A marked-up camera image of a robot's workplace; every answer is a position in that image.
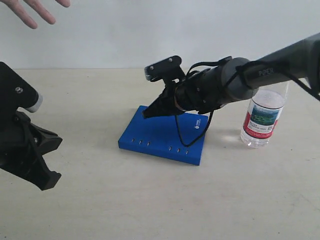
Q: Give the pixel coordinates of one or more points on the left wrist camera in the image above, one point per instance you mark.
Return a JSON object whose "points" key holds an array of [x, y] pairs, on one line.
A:
{"points": [[15, 92]]}

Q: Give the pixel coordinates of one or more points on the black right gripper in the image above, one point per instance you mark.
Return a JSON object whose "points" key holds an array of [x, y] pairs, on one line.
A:
{"points": [[202, 92]]}

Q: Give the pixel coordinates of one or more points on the clear plastic water bottle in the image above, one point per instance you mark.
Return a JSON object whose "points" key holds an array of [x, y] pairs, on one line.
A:
{"points": [[263, 114]]}

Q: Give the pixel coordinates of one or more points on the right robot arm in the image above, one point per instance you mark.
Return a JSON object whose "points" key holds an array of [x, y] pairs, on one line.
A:
{"points": [[241, 78]]}

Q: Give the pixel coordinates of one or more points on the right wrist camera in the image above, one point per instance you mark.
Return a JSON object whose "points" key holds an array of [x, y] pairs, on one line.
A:
{"points": [[168, 70]]}

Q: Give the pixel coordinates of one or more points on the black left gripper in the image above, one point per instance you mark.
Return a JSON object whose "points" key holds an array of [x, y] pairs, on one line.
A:
{"points": [[22, 146]]}

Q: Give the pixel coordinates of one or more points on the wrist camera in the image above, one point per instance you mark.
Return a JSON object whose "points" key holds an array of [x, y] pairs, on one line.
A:
{"points": [[168, 70], [15, 92]]}

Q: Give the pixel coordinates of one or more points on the blue ring binder notebook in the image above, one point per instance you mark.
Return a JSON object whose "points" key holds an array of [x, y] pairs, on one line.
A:
{"points": [[158, 136]]}

